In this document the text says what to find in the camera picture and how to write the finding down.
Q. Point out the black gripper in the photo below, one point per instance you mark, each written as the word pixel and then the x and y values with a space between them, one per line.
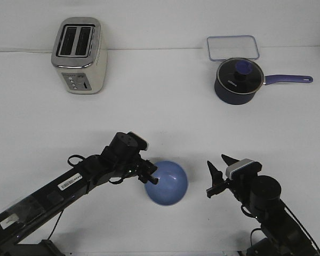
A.
pixel 258 193
pixel 122 160

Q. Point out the blue bowl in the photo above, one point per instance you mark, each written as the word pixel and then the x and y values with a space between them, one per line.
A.
pixel 172 184

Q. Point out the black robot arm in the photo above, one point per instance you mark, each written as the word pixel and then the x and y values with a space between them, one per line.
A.
pixel 284 233
pixel 25 216

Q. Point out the glass lid with blue knob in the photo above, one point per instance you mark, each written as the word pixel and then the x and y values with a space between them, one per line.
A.
pixel 240 76

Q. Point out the clear blue-rimmed container lid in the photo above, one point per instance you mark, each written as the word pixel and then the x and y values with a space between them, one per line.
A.
pixel 221 48

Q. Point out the silver two-slot toaster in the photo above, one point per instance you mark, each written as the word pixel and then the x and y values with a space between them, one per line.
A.
pixel 79 55

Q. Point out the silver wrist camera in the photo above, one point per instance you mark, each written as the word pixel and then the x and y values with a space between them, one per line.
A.
pixel 245 166
pixel 142 143

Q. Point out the blue saucepan with handle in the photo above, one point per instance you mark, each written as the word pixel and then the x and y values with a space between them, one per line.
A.
pixel 240 99

